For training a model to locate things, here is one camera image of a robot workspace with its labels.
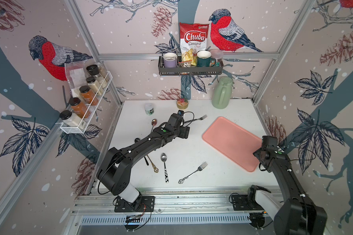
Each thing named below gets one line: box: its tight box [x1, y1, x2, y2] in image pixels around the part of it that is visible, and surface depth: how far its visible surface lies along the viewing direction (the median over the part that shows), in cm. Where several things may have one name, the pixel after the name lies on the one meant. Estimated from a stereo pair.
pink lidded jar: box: [209, 48, 224, 67], surface depth 87 cm
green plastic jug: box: [211, 76, 234, 110], surface depth 103 cm
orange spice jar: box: [69, 97, 91, 119], surface depth 68 cm
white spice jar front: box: [59, 110, 86, 130], surface depth 62 cm
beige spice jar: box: [85, 76, 104, 96], surface depth 78 cm
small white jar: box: [144, 102, 155, 116], surface depth 113 cm
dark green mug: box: [196, 50, 217, 68], surface depth 85 cm
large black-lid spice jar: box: [86, 64, 108, 89], surface depth 81 cm
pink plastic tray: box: [202, 116, 263, 173], surface depth 102 cm
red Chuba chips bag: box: [179, 22, 210, 57], surface depth 81 cm
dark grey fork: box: [184, 114, 208, 123], surface depth 112 cm
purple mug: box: [163, 52, 178, 68], surface depth 84 cm
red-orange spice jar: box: [78, 85, 100, 106], surface depth 73 cm
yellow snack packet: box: [181, 47, 198, 67], surface depth 87 cm
